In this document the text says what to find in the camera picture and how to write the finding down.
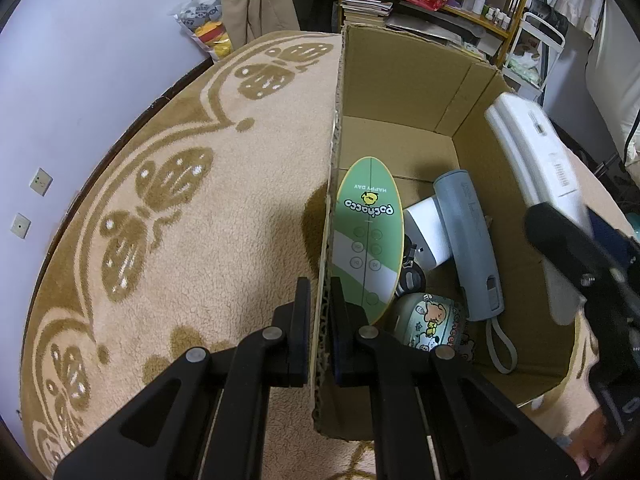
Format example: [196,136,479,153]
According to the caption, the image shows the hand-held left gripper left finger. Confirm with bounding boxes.
[54,276,311,480]

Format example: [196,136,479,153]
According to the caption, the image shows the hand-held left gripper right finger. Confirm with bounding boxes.
[330,277,583,480]

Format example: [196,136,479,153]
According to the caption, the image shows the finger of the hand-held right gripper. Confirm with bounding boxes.
[524,202,617,307]
[587,207,640,272]

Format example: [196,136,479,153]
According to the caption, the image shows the green cartoon earbud case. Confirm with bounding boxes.
[389,292,476,363]

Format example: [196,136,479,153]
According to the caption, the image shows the light blue handheld device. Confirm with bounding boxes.
[432,170,516,375]

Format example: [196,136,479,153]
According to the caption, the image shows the bunch of keys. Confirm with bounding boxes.
[395,235,426,298]

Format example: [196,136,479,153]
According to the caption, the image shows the white squeeze tube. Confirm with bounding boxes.
[485,92,596,326]

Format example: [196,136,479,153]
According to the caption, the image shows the white power bank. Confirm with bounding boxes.
[402,195,453,271]

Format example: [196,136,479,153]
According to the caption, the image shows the cardboard box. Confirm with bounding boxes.
[307,22,638,443]

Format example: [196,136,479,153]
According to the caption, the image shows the person's right hand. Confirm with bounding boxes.
[560,407,617,476]

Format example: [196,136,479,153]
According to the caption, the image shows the cream puffer coat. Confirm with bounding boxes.
[585,0,640,186]

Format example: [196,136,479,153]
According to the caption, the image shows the pale green packets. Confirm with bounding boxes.
[505,52,543,86]

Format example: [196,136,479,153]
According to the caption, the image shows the white metal cart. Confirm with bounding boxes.
[502,12,561,103]

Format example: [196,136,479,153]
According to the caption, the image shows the wooden shelf unit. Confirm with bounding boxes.
[337,0,541,68]

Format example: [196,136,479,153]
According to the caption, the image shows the stack of old books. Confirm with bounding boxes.
[341,0,395,28]

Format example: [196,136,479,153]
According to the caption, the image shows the bag of plush toys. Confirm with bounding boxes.
[174,0,235,61]

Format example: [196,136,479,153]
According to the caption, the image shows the beige hanging garment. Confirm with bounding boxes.
[219,0,301,51]

